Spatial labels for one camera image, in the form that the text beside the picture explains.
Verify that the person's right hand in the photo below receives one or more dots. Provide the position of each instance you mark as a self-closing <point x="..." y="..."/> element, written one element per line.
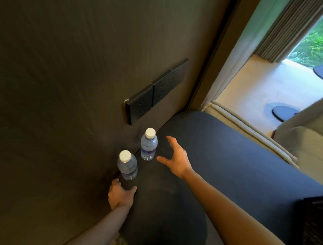
<point x="180" y="164"/>

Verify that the person's left hand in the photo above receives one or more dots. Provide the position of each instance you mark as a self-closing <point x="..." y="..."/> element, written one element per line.
<point x="121" y="198"/>

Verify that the clear water bottle blue label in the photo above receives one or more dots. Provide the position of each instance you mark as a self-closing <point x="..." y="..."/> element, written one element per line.
<point x="127" y="168"/>
<point x="149" y="146"/>

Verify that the brown woven basket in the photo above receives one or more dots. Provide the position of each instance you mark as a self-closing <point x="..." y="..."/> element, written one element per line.
<point x="314" y="222"/>

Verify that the person's right forearm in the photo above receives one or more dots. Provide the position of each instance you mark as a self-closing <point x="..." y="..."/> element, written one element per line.
<point x="227" y="214"/>

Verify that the person's left forearm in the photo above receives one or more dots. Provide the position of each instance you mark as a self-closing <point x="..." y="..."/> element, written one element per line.
<point x="101" y="227"/>

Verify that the black table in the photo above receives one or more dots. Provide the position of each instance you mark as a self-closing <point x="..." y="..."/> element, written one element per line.
<point x="239" y="164"/>

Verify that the black round floor base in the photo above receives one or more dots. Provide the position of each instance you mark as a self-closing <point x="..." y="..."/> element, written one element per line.
<point x="285" y="113"/>
<point x="319" y="72"/>

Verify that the beige upholstered chair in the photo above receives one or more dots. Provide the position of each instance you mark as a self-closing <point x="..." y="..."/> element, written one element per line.
<point x="302" y="146"/>

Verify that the grey pleated curtain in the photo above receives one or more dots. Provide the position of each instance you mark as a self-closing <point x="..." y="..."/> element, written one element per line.
<point x="285" y="30"/>

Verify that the black wall socket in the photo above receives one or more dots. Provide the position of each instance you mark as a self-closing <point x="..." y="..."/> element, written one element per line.
<point x="162" y="88"/>
<point x="140" y="104"/>

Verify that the black blank wall panel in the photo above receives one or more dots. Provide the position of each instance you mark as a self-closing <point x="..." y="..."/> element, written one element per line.
<point x="180" y="73"/>

